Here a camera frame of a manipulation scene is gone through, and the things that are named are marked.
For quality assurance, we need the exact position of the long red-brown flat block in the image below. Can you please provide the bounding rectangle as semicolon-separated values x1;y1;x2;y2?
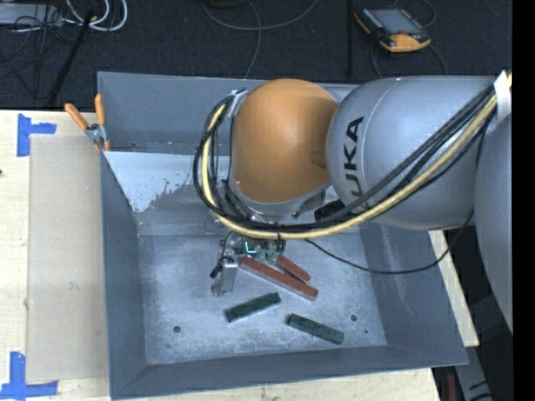
239;256;319;302

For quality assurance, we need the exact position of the pale flat board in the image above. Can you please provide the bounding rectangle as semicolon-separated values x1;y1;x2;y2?
25;134;110;384

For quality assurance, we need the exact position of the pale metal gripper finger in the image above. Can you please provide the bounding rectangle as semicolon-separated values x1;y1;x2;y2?
210;258;240;297

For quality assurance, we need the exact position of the grey metal bin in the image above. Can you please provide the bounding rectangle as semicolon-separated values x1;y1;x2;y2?
96;71;470;401

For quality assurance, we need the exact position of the dark green flat block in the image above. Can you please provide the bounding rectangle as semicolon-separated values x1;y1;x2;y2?
225;292;283;323
285;312;345;346

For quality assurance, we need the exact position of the short red-brown flat block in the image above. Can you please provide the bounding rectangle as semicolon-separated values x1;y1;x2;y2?
275;255;312;283

